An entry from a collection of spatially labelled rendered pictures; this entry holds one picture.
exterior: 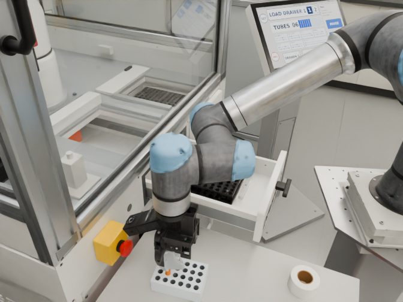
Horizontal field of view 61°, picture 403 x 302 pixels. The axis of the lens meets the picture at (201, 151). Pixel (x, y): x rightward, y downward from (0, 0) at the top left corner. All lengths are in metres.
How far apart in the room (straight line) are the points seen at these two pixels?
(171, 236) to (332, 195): 0.66
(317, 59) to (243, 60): 1.83
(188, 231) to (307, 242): 1.43
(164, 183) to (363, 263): 0.80
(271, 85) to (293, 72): 0.05
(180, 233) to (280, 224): 1.41
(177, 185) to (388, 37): 0.45
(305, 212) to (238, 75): 1.10
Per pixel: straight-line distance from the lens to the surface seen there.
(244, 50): 2.53
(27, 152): 0.60
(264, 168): 1.09
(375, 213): 1.10
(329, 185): 1.26
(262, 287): 0.93
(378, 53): 0.72
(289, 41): 1.62
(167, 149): 0.58
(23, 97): 0.56
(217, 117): 0.72
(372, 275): 1.30
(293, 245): 2.05
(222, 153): 0.62
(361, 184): 1.19
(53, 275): 0.79
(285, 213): 2.16
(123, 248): 0.82
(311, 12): 1.77
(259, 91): 0.72
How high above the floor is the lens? 1.52
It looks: 35 degrees down
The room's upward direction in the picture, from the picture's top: 2 degrees clockwise
